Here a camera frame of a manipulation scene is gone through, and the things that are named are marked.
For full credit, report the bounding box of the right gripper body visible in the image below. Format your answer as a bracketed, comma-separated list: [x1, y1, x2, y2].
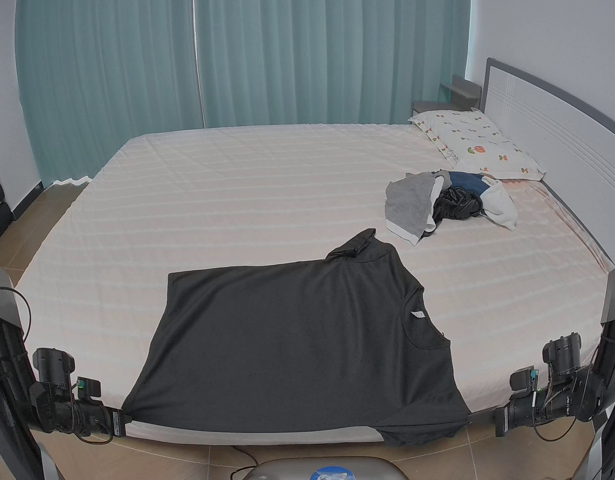
[494, 394, 539, 438]

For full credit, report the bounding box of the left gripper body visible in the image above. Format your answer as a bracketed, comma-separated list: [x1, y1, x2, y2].
[79, 402, 126, 439]

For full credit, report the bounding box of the black T-shirt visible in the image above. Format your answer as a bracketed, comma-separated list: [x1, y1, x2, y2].
[121, 228, 472, 448]

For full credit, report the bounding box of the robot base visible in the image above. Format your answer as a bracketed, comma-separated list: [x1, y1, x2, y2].
[237, 456, 409, 480]

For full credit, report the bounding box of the bed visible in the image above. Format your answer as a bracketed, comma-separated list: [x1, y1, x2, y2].
[12, 58, 615, 445]

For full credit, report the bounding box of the white garment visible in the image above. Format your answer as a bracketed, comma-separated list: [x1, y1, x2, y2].
[479, 178, 519, 232]

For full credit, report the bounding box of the black shiny garment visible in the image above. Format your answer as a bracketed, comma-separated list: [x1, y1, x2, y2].
[420, 184, 484, 240]

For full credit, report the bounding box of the grey garment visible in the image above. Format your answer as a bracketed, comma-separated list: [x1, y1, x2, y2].
[385, 169, 452, 247]

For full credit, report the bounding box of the dark blue garment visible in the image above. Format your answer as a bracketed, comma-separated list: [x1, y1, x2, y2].
[447, 170, 494, 197]

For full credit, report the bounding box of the white printed pillow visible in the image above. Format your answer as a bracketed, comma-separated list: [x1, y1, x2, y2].
[408, 109, 547, 182]

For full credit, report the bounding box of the grey bedside table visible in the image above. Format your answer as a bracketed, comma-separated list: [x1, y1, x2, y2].
[413, 74, 484, 117]

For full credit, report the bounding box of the blue-green curtain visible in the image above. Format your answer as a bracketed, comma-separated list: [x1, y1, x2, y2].
[193, 0, 472, 129]
[16, 0, 204, 189]

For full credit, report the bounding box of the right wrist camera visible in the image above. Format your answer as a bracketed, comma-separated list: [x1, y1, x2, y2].
[509, 366, 539, 395]

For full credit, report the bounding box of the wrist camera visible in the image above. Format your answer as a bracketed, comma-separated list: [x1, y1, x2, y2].
[509, 366, 539, 395]
[75, 376, 103, 401]

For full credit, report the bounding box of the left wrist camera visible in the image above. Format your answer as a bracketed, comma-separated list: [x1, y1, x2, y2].
[75, 376, 103, 401]

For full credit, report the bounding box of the black cable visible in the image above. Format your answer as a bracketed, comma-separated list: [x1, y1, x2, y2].
[231, 446, 260, 480]
[0, 287, 32, 351]
[532, 414, 572, 444]

